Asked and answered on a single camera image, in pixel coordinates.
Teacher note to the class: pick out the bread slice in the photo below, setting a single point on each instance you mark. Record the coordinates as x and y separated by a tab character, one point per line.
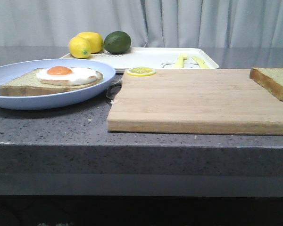
269	78
29	85

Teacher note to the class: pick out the light blue plate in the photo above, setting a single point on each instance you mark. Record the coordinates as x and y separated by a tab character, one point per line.
11	71

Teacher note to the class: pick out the white serving tray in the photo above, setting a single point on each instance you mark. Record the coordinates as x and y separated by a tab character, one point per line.
156	58

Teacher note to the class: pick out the lemon slice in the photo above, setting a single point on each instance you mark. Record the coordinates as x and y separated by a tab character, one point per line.
140	71

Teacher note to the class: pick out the wooden cutting board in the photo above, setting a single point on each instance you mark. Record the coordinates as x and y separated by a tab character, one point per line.
197	101

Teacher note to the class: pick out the yellow plastic fork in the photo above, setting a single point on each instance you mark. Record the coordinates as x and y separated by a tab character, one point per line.
180	60

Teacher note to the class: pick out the green lime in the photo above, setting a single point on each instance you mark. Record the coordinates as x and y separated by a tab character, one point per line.
117	42

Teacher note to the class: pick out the yellow plastic knife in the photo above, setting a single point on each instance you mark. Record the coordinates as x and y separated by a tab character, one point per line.
201	62

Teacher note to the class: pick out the rear yellow lemon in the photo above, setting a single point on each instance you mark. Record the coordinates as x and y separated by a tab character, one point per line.
95	39

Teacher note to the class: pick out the yellow lemon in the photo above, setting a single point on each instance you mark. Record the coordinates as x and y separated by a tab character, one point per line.
95	39
79	47

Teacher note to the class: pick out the fried egg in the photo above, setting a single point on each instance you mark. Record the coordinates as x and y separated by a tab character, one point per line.
64	76

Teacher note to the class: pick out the front yellow lemon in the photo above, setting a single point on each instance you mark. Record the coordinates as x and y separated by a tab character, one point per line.
79	47

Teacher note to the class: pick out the white curtain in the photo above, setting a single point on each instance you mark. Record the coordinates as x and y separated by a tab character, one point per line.
150	23

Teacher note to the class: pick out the metal cutting board handle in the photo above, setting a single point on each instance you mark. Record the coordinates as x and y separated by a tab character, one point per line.
114	89

